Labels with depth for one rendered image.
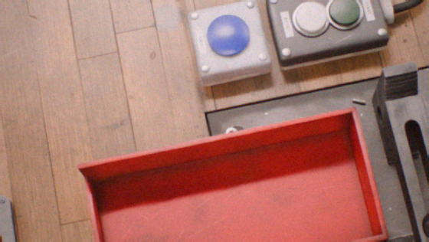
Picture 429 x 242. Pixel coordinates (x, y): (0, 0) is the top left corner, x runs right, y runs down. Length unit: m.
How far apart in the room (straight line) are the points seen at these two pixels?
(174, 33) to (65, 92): 0.12
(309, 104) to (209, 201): 0.13
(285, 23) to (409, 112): 0.15
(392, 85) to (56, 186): 0.32
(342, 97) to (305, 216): 0.12
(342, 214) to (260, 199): 0.08
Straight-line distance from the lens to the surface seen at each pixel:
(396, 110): 0.82
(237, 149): 0.86
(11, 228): 0.88
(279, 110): 0.89
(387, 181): 0.87
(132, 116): 0.89
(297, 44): 0.88
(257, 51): 0.87
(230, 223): 0.86
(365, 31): 0.88
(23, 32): 0.94
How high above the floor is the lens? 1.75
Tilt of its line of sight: 73 degrees down
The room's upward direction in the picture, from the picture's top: 10 degrees counter-clockwise
